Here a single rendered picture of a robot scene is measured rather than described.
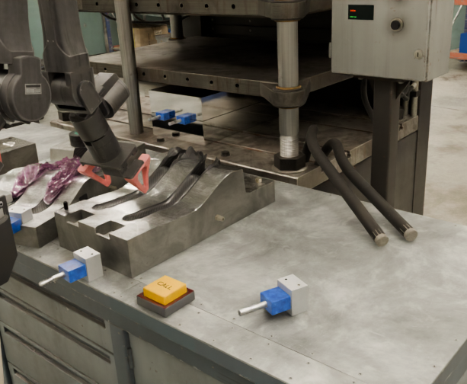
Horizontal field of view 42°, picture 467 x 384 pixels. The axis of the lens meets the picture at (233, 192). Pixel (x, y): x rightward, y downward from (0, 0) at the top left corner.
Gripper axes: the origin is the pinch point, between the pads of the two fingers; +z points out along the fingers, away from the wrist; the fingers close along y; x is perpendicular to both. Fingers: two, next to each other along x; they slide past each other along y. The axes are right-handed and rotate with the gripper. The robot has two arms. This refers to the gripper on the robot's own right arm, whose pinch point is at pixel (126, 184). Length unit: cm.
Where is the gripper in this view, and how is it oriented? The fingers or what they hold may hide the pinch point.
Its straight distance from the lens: 123.9
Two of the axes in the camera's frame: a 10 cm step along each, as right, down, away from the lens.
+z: 2.7, 6.7, 6.9
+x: -4.2, 7.3, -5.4
